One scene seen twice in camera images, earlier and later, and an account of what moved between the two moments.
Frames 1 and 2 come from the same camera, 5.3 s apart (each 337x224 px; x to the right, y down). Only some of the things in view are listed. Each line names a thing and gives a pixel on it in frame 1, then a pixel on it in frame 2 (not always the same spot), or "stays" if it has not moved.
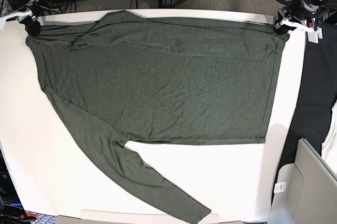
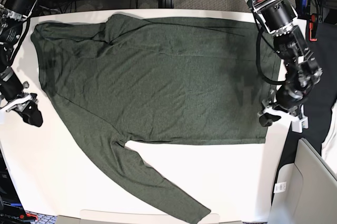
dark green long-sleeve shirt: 171,80 stays
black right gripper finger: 283,29 to 266,119
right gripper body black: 308,3 to 290,96
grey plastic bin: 304,192 stays
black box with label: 11,211 stays
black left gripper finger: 33,28 to 32,115
